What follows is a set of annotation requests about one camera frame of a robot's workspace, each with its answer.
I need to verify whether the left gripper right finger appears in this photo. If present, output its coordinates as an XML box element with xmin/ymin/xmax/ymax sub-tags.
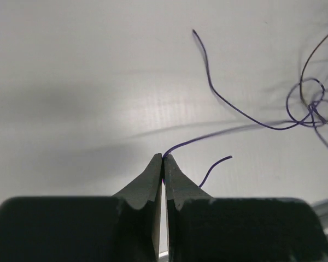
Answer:
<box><xmin>163</xmin><ymin>155</ymin><xmax>328</xmax><ymax>261</ymax></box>

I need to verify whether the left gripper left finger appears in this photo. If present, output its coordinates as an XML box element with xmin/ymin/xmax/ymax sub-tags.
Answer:
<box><xmin>0</xmin><ymin>153</ymin><xmax>162</xmax><ymax>261</ymax></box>

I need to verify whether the wire bundle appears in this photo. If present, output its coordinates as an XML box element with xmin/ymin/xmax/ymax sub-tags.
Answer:
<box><xmin>285</xmin><ymin>24</ymin><xmax>328</xmax><ymax>153</ymax></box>

